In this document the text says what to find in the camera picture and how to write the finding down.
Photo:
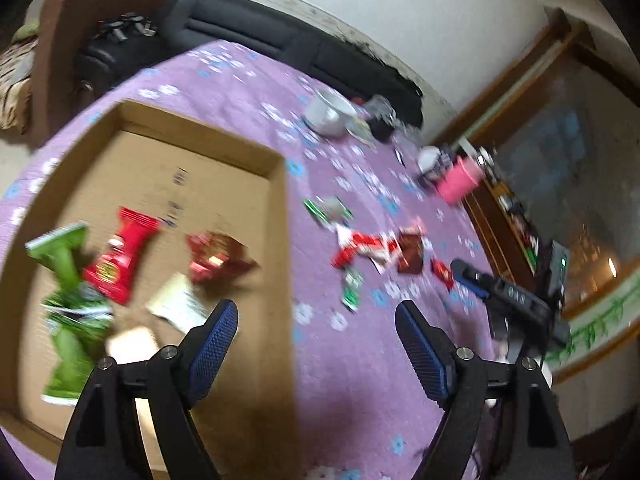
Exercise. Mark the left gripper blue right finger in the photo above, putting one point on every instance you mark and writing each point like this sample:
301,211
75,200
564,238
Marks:
428,350

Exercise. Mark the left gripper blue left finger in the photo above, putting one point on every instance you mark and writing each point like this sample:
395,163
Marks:
213,340

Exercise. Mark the clear green-ended candy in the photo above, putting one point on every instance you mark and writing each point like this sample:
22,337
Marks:
328,212

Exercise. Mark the white red sachet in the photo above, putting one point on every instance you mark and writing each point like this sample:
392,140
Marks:
177,304

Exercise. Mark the wooden side counter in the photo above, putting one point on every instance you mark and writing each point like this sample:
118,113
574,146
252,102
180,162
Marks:
502,247

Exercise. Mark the beige wafer packet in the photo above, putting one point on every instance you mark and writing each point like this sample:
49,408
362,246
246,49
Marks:
136,345

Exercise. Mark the dark red crinkled packet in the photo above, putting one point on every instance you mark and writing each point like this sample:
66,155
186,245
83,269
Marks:
217,257

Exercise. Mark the red white snack packet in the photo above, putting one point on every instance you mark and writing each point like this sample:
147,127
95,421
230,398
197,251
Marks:
381,248

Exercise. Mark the red candy bar packet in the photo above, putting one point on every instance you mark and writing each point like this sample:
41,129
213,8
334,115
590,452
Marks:
112,273

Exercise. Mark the shallow cardboard tray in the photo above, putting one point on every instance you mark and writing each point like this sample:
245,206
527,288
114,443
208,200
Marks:
194,178

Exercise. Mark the green snack packet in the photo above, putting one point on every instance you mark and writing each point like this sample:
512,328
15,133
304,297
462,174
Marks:
78,317

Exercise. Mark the purple floral tablecloth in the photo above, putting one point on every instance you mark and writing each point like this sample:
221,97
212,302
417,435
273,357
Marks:
362,410

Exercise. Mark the pink knit-sleeved bottle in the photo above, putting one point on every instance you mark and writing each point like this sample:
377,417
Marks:
460,180

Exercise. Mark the black pen holder cup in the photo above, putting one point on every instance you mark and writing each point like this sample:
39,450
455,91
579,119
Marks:
382,126

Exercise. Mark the white ceramic mug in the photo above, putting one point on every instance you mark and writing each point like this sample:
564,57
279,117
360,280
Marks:
328,112

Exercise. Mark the black leather sofa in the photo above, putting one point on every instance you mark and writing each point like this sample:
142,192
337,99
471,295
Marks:
118,50

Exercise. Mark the brown armchair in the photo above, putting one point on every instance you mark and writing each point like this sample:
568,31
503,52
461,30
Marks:
65,26

